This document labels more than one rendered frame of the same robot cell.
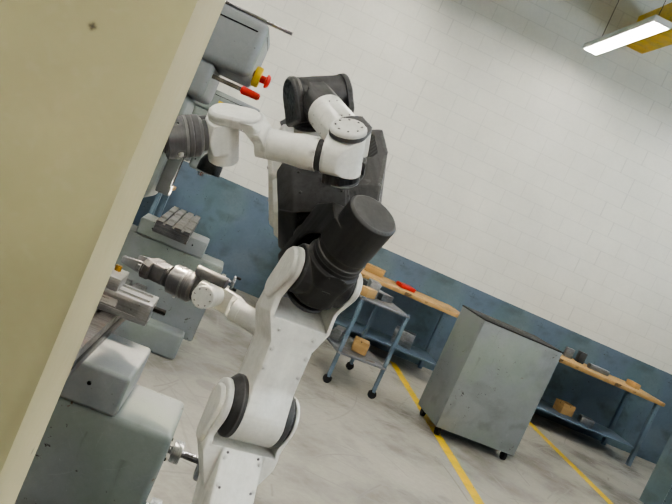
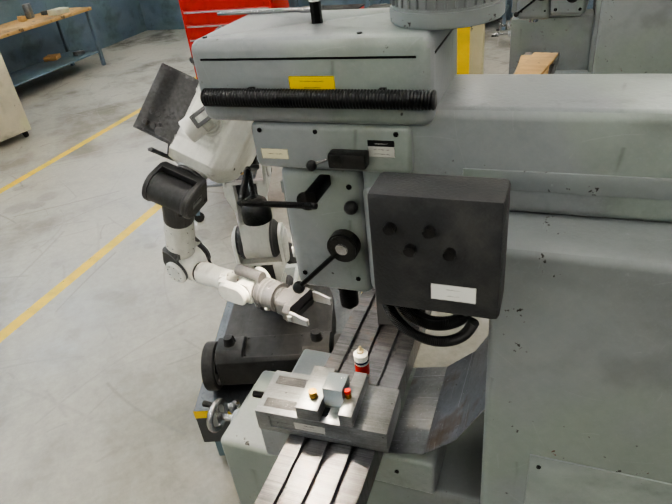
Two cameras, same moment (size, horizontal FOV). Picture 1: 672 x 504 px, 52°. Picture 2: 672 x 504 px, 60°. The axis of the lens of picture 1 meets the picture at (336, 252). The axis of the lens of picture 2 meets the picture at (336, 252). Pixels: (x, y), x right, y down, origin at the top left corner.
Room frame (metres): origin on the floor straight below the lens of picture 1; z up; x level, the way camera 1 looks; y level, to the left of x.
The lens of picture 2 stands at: (3.01, 1.24, 2.11)
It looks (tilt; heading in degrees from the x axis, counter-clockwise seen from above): 33 degrees down; 211
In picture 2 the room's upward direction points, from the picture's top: 7 degrees counter-clockwise
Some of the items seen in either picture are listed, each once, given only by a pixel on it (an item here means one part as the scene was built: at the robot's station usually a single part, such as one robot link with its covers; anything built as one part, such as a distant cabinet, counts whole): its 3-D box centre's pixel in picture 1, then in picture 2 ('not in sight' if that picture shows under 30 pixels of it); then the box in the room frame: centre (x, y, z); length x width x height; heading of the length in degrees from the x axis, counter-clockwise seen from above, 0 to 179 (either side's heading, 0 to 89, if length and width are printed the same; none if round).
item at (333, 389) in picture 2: not in sight; (336, 389); (2.14, 0.66, 1.04); 0.06 x 0.05 x 0.06; 10
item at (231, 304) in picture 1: (221, 301); (238, 286); (1.95, 0.24, 1.13); 0.13 x 0.09 x 0.07; 82
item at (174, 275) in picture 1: (166, 276); (285, 300); (1.96, 0.42, 1.13); 0.13 x 0.12 x 0.10; 172
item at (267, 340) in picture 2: not in sight; (280, 307); (1.44, -0.03, 0.59); 0.64 x 0.52 x 0.33; 26
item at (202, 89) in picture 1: (158, 62); (347, 126); (1.99, 0.68, 1.68); 0.34 x 0.24 x 0.10; 97
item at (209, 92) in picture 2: not in sight; (312, 97); (2.13, 0.70, 1.79); 0.45 x 0.04 x 0.04; 97
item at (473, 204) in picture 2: not in sight; (438, 247); (2.29, 0.98, 1.62); 0.20 x 0.09 x 0.21; 97
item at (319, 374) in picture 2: (114, 278); (316, 392); (2.15, 0.61, 1.02); 0.15 x 0.06 x 0.04; 10
